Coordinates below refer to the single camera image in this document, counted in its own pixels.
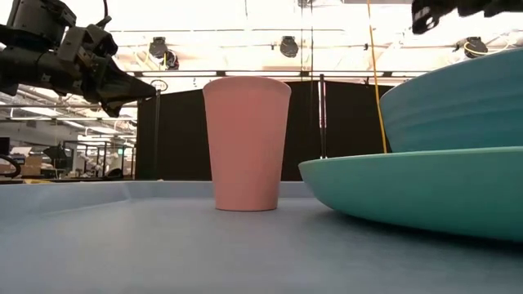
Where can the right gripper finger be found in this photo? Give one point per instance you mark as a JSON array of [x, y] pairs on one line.
[[425, 20]]

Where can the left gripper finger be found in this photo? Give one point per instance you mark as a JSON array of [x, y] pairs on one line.
[[126, 87], [112, 108]]

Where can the blue bowl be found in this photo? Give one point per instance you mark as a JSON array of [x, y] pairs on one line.
[[449, 110]]

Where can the pink cup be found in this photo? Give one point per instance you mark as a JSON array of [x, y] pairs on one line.
[[245, 143]]

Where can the teal round plate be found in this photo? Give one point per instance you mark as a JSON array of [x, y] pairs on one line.
[[408, 192]]

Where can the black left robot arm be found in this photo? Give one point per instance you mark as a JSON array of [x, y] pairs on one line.
[[32, 24]]

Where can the black ceiling fixture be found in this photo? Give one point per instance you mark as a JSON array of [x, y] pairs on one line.
[[474, 45], [160, 48], [289, 46]]

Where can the black pole with round sign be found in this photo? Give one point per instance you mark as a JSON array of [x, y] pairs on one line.
[[157, 134]]

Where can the black curtain partition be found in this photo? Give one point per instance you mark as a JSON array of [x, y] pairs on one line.
[[175, 143]]

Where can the cardboard box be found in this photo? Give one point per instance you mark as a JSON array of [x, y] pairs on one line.
[[32, 165]]

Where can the thin grey stand pole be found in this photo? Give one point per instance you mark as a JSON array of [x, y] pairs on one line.
[[323, 122]]

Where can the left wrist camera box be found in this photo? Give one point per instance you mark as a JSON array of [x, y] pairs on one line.
[[88, 43]]

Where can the background robot station frame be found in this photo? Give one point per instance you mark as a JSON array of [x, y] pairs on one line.
[[98, 159]]

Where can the horizontal ceiling rail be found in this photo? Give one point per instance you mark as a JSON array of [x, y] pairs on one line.
[[261, 74]]

